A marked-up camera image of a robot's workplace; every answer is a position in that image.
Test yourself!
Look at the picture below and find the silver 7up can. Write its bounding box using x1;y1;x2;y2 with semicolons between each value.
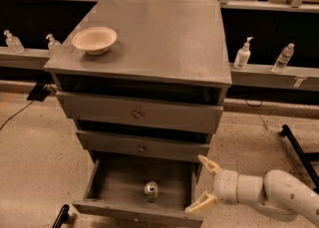
144;181;160;203

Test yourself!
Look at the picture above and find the grey middle drawer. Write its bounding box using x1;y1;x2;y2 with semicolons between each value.
76;130;209;162

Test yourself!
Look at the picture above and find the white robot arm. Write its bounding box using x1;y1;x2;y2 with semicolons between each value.
184;155;319;226

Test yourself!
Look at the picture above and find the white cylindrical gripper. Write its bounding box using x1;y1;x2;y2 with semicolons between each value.
184;154;239;214

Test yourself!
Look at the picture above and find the black floor power box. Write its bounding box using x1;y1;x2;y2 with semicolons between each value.
27;83;50;102

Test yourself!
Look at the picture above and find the white pump lotion bottle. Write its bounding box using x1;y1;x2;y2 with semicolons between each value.
233;37;252;70

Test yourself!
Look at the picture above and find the grey top drawer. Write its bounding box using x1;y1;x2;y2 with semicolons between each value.
57;92;223;133

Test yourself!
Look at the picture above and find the clear plastic water bottle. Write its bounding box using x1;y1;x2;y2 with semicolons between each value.
271;43;294;73

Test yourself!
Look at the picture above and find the grey wooden drawer cabinet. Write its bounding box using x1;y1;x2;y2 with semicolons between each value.
43;0;233;186

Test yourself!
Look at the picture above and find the beige paper bowl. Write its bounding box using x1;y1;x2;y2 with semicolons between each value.
72;27;118;55

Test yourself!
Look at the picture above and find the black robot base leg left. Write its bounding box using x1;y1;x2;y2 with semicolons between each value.
52;204;70;228

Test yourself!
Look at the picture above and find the black floor cable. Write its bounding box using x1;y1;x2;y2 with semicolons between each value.
0;100;34;131

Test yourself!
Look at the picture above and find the grey open bottom drawer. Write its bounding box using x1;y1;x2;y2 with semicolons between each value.
73;155;203;228

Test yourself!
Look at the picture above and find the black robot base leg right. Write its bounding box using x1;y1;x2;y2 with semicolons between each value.
279;124;319;194

